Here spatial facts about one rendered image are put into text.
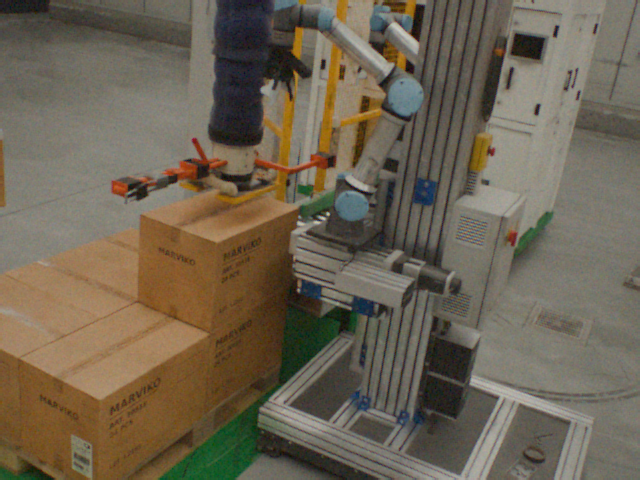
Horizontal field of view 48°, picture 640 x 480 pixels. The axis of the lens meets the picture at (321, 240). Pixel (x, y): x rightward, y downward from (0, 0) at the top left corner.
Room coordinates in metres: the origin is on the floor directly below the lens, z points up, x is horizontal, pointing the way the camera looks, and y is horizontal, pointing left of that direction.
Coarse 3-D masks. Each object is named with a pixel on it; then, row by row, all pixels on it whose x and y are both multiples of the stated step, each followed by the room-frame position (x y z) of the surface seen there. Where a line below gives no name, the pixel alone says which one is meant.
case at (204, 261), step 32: (160, 224) 2.68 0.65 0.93; (192, 224) 2.69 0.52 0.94; (224, 224) 2.74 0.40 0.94; (256, 224) 2.79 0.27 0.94; (288, 224) 3.00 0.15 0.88; (160, 256) 2.67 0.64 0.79; (192, 256) 2.60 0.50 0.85; (224, 256) 2.59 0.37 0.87; (256, 256) 2.79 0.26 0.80; (288, 256) 3.03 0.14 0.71; (160, 288) 2.67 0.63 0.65; (192, 288) 2.59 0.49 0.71; (224, 288) 2.61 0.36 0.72; (256, 288) 2.82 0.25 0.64; (192, 320) 2.59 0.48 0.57; (224, 320) 2.62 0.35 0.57
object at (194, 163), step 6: (180, 162) 2.66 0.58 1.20; (186, 162) 2.68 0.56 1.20; (192, 162) 2.71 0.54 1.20; (198, 162) 2.72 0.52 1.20; (204, 162) 2.70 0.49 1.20; (186, 168) 2.65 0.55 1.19; (192, 168) 2.63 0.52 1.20; (198, 168) 2.63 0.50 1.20; (204, 168) 2.66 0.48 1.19; (192, 174) 2.63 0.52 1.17; (198, 174) 2.64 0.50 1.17; (204, 174) 2.66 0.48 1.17
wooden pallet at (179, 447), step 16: (272, 368) 3.01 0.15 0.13; (256, 384) 2.97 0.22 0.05; (272, 384) 3.03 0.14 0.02; (224, 400) 2.67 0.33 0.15; (240, 400) 2.86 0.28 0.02; (256, 400) 2.90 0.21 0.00; (208, 416) 2.57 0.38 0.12; (224, 416) 2.72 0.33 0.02; (192, 432) 2.48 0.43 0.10; (208, 432) 2.58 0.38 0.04; (0, 448) 2.25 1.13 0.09; (16, 448) 2.21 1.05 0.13; (160, 448) 2.30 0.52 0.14; (176, 448) 2.46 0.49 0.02; (192, 448) 2.48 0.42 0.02; (0, 464) 2.25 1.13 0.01; (16, 464) 2.21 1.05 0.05; (32, 464) 2.27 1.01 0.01; (48, 464) 2.13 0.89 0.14; (144, 464) 2.22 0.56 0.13; (160, 464) 2.35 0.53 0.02
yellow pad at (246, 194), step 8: (240, 184) 2.81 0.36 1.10; (264, 184) 2.92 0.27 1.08; (272, 184) 2.95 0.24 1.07; (280, 184) 2.98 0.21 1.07; (224, 192) 2.75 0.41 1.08; (240, 192) 2.78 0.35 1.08; (248, 192) 2.79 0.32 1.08; (256, 192) 2.82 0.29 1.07; (264, 192) 2.87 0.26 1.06; (224, 200) 2.71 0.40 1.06; (232, 200) 2.69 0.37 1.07; (240, 200) 2.72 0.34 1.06
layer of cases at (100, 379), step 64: (64, 256) 3.07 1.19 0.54; (128, 256) 3.17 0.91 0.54; (0, 320) 2.43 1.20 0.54; (64, 320) 2.49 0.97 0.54; (128, 320) 2.56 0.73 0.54; (256, 320) 2.84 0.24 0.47; (0, 384) 2.24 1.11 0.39; (64, 384) 2.09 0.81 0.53; (128, 384) 2.13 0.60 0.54; (192, 384) 2.46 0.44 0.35; (64, 448) 2.09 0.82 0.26; (128, 448) 2.14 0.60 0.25
